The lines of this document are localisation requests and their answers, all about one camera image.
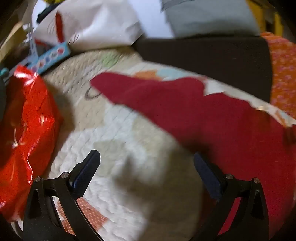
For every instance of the orange floral cloth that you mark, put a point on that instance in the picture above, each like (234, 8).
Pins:
(283, 69)

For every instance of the white paper bag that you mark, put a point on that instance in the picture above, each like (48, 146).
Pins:
(92, 25)

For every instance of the yellow frame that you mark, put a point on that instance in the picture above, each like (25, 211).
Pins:
(278, 23)

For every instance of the red plastic bag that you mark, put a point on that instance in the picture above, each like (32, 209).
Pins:
(30, 129)

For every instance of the dark red garment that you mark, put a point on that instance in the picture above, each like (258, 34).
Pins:
(185, 111)

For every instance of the brown cardboard box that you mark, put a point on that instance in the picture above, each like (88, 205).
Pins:
(10, 41)

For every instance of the blue dotted box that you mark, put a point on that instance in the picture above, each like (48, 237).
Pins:
(49, 58)

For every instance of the white sheet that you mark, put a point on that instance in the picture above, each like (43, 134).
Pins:
(155, 25)

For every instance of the grey cloth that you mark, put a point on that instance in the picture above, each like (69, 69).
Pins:
(208, 18)

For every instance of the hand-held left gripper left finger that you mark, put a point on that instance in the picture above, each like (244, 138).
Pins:
(84, 173)

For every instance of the heart print blanket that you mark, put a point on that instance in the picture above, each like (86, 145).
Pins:
(138, 150)

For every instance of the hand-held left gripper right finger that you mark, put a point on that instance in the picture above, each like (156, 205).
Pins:
(208, 177)

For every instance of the yellow printed packet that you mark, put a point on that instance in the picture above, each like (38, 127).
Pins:
(55, 1)

